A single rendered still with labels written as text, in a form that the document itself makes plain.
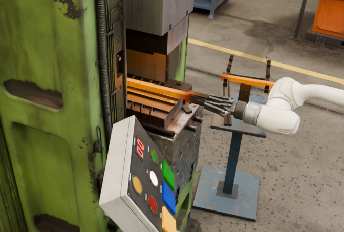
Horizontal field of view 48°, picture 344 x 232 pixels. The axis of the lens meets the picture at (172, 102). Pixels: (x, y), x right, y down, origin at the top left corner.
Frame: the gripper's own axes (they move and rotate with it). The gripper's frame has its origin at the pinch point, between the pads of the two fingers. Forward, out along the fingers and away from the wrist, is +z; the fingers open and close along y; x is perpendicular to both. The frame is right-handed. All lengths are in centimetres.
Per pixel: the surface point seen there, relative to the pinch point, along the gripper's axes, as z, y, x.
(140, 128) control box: 4.2, -44.6, 12.8
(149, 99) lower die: 20.9, -3.4, -5.1
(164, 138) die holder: 7.6, -15.9, -12.9
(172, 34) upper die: 9.9, -8.2, 29.9
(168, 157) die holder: 5.2, -16.0, -22.3
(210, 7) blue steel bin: 107, 356, -90
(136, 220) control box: -9, -72, 7
